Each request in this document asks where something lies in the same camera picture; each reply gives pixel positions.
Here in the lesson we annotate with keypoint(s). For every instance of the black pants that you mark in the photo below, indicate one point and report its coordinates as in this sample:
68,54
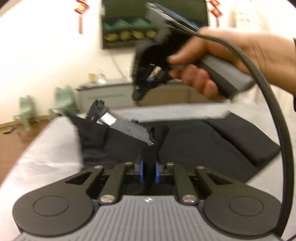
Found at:
196,143

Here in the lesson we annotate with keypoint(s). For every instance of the red hanging ornament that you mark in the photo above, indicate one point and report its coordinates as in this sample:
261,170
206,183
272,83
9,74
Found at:
215,8
80,9

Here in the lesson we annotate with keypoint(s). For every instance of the yellow-green cup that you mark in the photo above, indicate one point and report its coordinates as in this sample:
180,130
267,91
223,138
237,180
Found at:
92,77

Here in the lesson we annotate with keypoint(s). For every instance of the dark item on floor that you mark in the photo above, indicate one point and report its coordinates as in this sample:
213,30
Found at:
9,129

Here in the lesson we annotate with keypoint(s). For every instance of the long grey sideboard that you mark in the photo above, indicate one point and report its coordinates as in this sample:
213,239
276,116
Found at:
104,95

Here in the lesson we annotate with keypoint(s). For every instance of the green child chair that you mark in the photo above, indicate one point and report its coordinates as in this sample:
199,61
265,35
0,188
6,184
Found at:
24,112
62,99

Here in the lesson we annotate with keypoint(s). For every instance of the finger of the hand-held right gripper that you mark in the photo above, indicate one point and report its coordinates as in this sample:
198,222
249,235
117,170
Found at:
140,88

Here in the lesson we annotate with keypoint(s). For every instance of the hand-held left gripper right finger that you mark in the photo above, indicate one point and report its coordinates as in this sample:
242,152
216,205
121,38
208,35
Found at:
158,172

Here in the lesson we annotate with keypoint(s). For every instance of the person's right hand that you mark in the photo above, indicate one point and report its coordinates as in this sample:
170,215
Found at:
272,53

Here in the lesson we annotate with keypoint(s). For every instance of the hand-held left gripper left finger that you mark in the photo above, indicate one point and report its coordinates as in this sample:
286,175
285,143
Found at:
141,171

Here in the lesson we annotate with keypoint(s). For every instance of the dark framed wall painting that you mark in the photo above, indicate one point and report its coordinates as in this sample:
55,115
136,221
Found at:
120,27

